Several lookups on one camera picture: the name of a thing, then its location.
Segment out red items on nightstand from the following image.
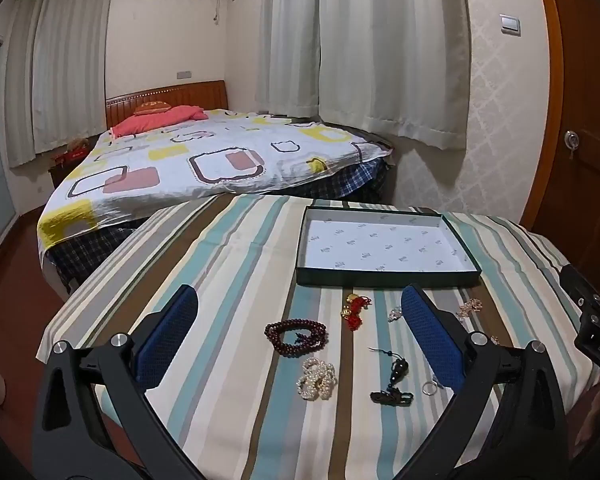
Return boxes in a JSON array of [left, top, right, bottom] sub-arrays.
[[55, 140, 88, 163]]

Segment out red and gold cushion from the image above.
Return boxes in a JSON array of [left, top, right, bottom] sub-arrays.
[[134, 101, 173, 116]]

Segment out red tassel gold charm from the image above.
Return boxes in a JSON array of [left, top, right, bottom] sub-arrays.
[[341, 294, 373, 332]]

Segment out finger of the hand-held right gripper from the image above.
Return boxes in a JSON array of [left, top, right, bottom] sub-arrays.
[[560, 264, 600, 313]]

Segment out narrow white curtain panel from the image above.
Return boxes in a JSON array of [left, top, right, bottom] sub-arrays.
[[254, 0, 323, 121]]

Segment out green shallow cardboard box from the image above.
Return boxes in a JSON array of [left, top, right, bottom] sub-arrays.
[[296, 205, 481, 288]]

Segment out dark red bead bracelet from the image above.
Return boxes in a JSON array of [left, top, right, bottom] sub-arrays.
[[265, 318, 329, 358]]

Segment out wide white curtain panel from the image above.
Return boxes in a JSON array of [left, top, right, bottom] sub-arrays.
[[317, 0, 468, 151]]

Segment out striped tablecloth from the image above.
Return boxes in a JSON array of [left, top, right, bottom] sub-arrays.
[[36, 194, 600, 480]]

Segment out white window curtain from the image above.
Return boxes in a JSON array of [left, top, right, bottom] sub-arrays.
[[5, 0, 118, 168]]

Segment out patterned white bed sheet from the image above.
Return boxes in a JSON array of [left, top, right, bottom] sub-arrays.
[[37, 107, 396, 256]]

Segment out wooden headboard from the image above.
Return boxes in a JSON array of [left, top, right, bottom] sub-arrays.
[[105, 80, 229, 128]]

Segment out pink pillow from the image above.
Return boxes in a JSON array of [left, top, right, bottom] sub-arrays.
[[111, 105, 210, 137]]

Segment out wooden nightstand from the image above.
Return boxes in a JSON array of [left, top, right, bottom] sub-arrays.
[[48, 152, 88, 191]]

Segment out black pendant with cord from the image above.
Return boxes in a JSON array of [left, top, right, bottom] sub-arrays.
[[370, 347, 415, 407]]

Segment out wooden door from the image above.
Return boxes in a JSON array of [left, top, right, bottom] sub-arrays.
[[522, 0, 600, 261]]

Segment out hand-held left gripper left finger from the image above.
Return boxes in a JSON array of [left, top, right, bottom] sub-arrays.
[[32, 284, 201, 480]]

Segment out white pearl bracelet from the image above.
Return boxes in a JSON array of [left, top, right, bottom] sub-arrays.
[[296, 357, 337, 402]]

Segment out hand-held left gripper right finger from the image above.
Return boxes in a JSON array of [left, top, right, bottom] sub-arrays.
[[401, 282, 571, 480]]

